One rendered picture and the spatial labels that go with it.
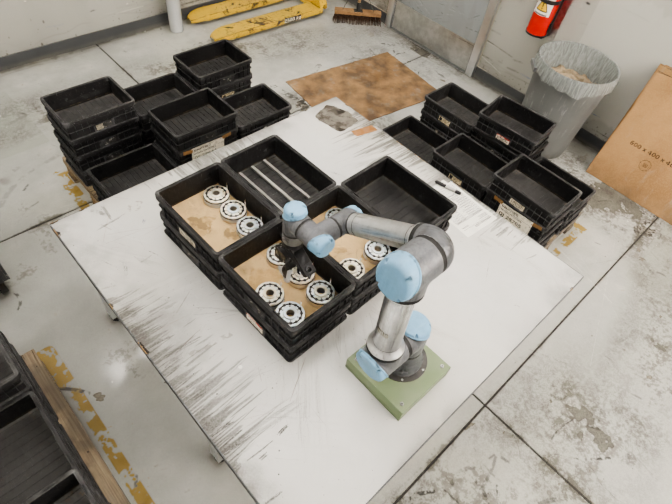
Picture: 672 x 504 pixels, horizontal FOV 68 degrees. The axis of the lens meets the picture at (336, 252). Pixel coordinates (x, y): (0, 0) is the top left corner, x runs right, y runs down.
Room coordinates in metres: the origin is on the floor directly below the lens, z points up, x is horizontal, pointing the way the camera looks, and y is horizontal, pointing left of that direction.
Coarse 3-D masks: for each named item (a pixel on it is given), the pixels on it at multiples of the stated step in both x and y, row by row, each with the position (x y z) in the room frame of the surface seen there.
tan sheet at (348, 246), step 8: (320, 216) 1.39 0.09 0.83; (336, 240) 1.28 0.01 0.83; (344, 240) 1.28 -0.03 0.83; (352, 240) 1.29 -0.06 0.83; (360, 240) 1.30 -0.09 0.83; (368, 240) 1.31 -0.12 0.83; (336, 248) 1.24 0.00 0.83; (344, 248) 1.24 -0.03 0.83; (352, 248) 1.25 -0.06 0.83; (360, 248) 1.26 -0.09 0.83; (336, 256) 1.20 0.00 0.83; (344, 256) 1.20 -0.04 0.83; (352, 256) 1.21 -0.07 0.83; (360, 256) 1.22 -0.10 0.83; (368, 264) 1.18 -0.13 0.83
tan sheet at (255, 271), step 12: (264, 252) 1.15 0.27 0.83; (252, 264) 1.09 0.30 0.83; (264, 264) 1.10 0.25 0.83; (252, 276) 1.04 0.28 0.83; (264, 276) 1.05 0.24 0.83; (276, 276) 1.05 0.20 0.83; (288, 288) 1.01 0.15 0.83; (288, 300) 0.96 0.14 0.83; (300, 300) 0.97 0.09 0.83; (312, 312) 0.93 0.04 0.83
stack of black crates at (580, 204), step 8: (536, 160) 2.63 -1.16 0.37; (544, 160) 2.66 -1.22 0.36; (552, 168) 2.62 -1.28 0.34; (560, 168) 2.59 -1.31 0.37; (560, 176) 2.57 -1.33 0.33; (568, 176) 2.54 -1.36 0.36; (576, 184) 2.50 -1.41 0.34; (584, 184) 2.48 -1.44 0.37; (584, 192) 2.46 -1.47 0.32; (592, 192) 2.41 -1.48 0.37; (576, 200) 2.44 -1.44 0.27; (584, 200) 2.32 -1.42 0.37; (576, 208) 2.24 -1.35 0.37; (568, 216) 2.23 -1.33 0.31; (576, 216) 2.41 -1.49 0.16; (568, 224) 2.33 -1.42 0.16
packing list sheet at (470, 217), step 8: (448, 184) 1.87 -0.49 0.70; (440, 192) 1.80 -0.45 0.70; (448, 192) 1.81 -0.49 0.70; (464, 192) 1.83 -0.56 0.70; (456, 200) 1.77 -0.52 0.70; (464, 200) 1.78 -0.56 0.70; (472, 200) 1.79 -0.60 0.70; (464, 208) 1.72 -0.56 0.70; (472, 208) 1.73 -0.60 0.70; (480, 208) 1.74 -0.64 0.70; (456, 216) 1.66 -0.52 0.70; (464, 216) 1.67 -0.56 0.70; (472, 216) 1.68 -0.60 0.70; (480, 216) 1.69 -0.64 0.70; (488, 216) 1.70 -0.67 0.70; (456, 224) 1.61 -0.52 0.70; (464, 224) 1.62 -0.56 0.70; (472, 224) 1.63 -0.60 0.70; (480, 224) 1.64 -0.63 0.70; (464, 232) 1.57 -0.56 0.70; (472, 232) 1.58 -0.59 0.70
